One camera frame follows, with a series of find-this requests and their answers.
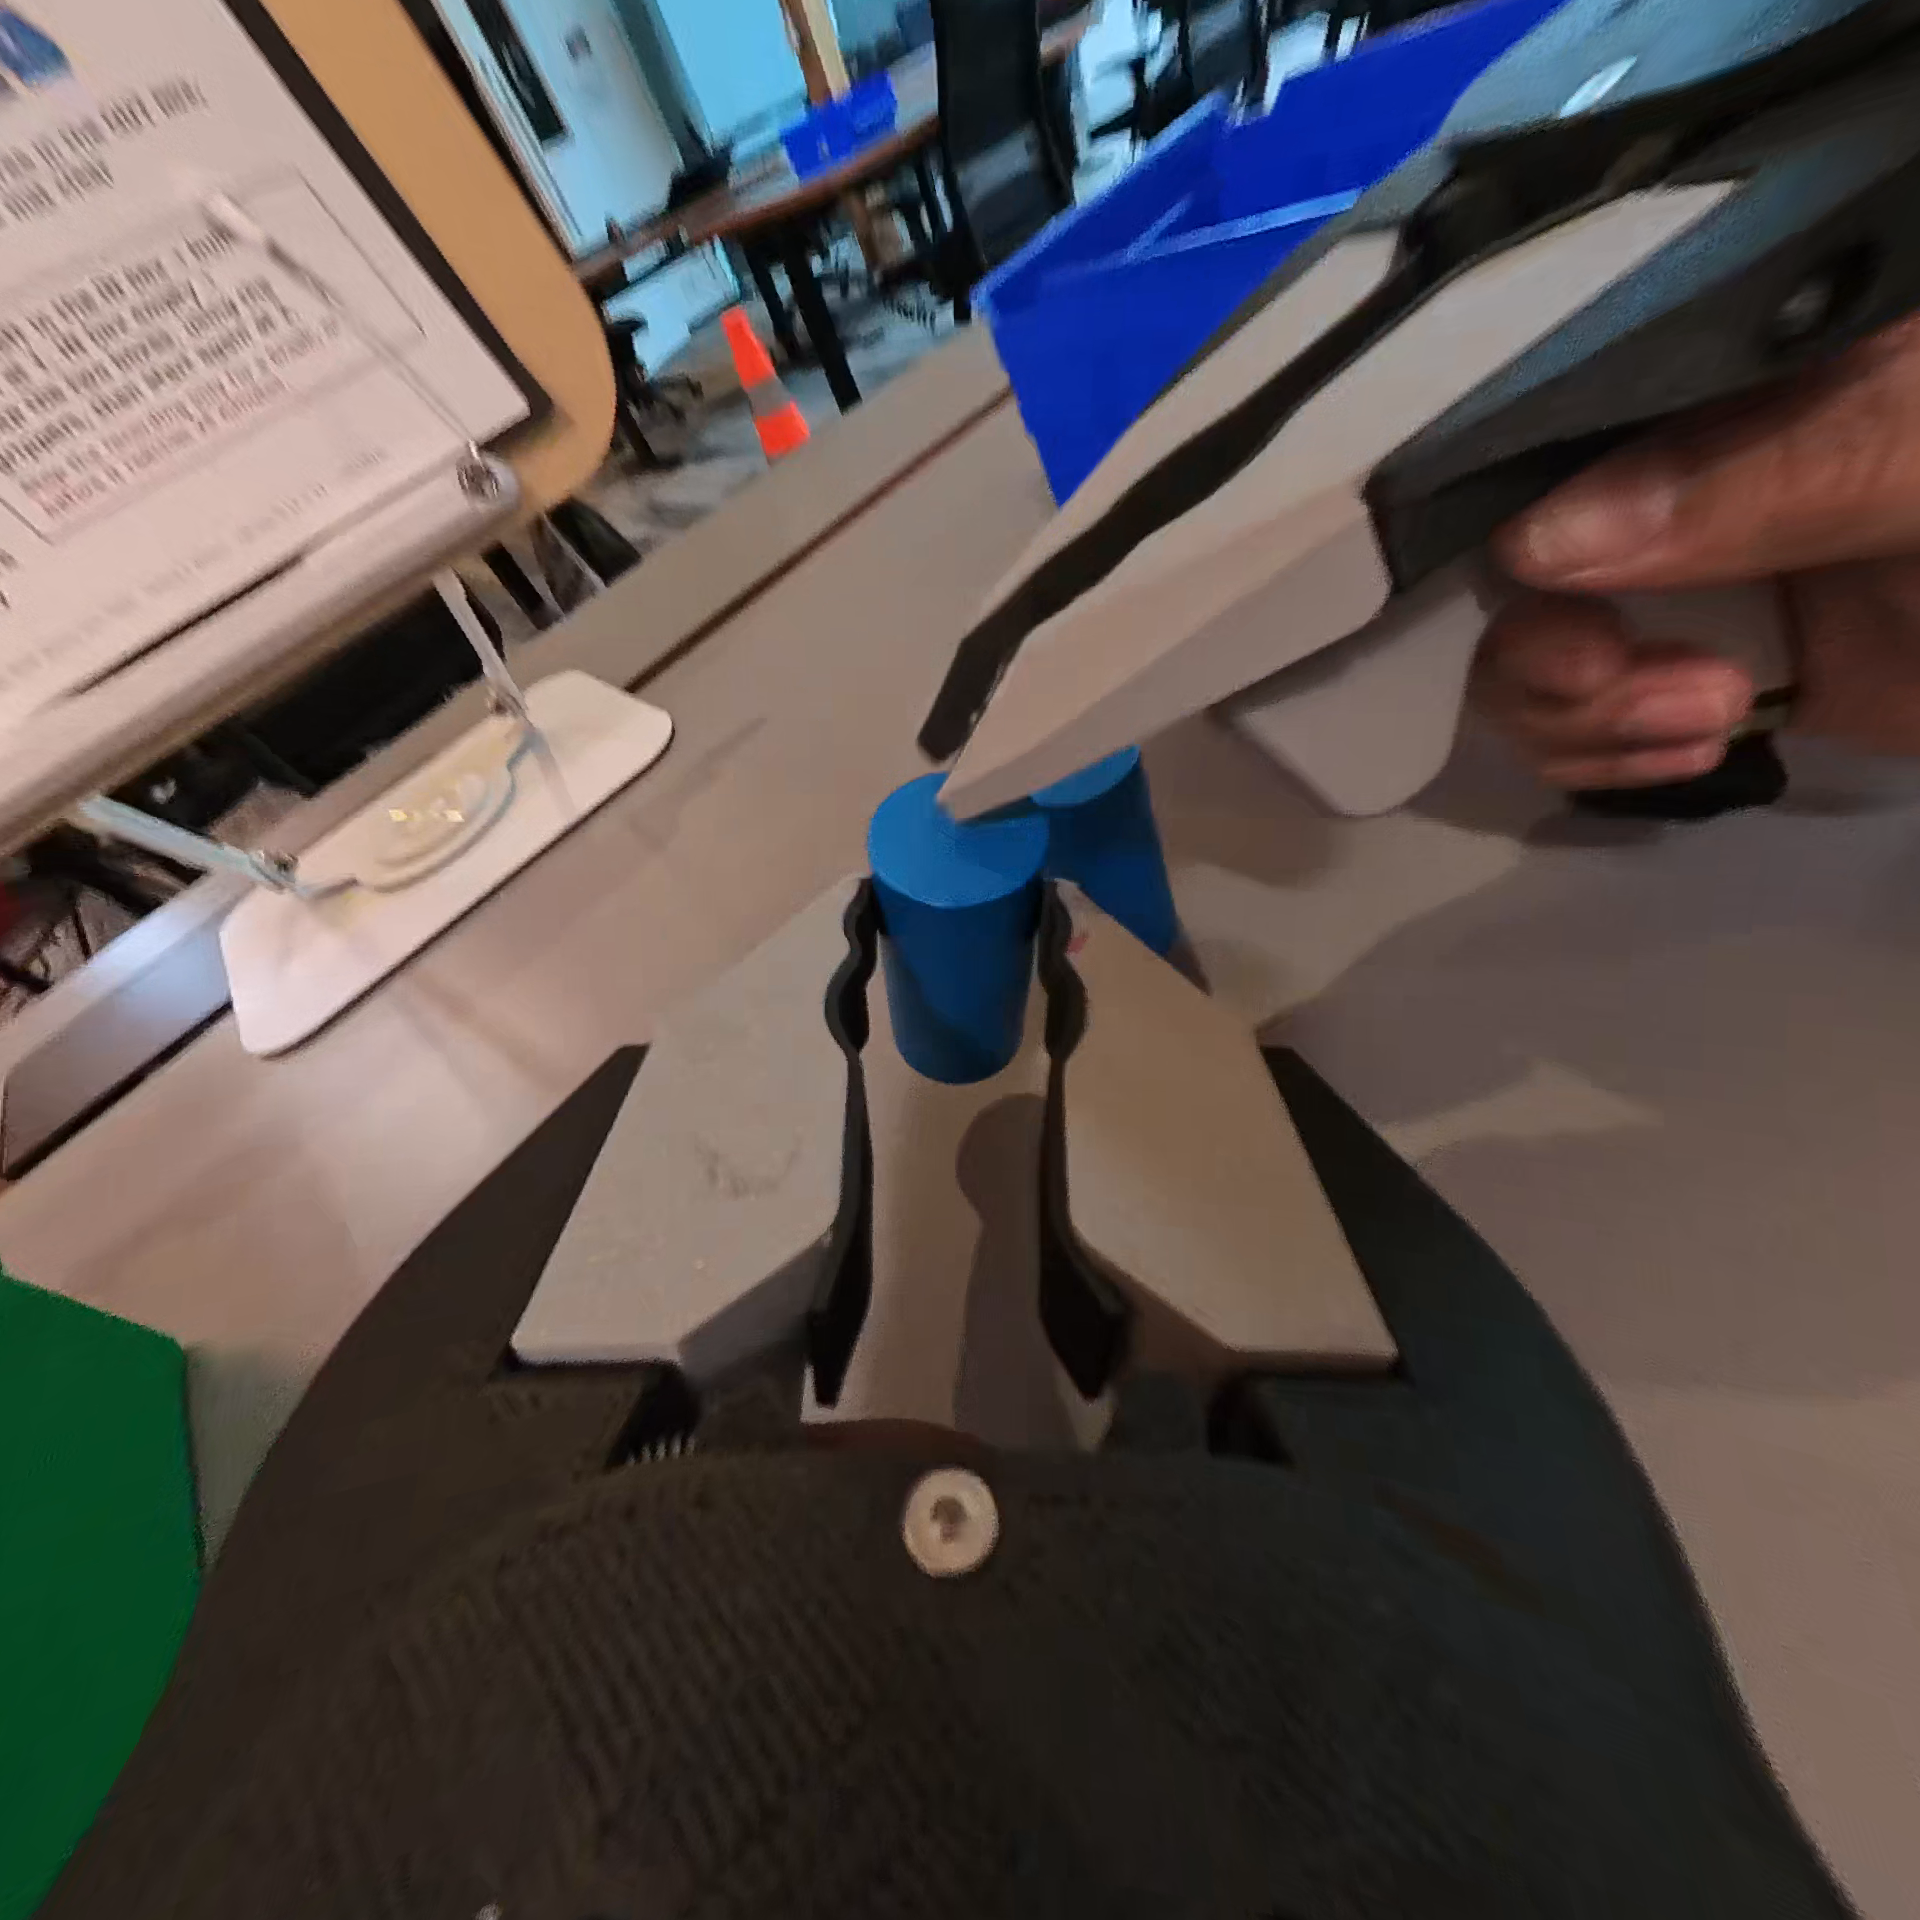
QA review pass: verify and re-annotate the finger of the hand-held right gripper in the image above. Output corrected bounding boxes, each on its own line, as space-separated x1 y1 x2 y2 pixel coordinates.
913 223 1445 758
936 177 1749 825

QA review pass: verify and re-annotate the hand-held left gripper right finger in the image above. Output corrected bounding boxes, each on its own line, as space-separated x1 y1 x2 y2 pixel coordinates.
1040 883 1404 1403

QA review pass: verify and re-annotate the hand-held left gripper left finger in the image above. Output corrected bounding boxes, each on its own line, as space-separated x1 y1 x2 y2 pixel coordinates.
510 881 878 1408

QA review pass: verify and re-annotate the blue plastic bin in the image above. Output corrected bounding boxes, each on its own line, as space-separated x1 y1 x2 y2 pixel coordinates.
976 0 1561 506

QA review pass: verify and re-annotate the blue cylinder block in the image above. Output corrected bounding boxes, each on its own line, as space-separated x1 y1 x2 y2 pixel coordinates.
1034 745 1183 963
866 772 1050 1086

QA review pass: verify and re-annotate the green plastic bin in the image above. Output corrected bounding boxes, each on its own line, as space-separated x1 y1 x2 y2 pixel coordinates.
0 1272 202 1913

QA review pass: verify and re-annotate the person's right hand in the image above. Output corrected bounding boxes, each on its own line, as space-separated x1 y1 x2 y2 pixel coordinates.
1474 323 1920 794

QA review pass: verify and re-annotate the black office chair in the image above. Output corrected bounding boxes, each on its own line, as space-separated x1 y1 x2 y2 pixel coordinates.
930 0 1078 324

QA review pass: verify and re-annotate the white document stand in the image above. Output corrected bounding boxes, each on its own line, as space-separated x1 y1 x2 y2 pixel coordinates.
0 451 676 1058

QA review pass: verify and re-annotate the orange traffic cone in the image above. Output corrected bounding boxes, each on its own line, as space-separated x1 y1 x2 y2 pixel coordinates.
719 306 815 462

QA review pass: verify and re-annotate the wooden background table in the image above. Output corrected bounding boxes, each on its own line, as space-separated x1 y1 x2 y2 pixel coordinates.
576 119 945 414

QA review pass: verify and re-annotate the small blue storage bin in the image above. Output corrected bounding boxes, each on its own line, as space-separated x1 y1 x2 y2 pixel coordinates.
778 75 898 183

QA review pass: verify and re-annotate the wooden backing board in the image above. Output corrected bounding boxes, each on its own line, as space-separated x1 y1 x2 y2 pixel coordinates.
263 0 618 520

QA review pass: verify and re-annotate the printed instruction sheet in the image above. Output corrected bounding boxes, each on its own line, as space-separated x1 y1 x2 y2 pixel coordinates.
0 0 535 707

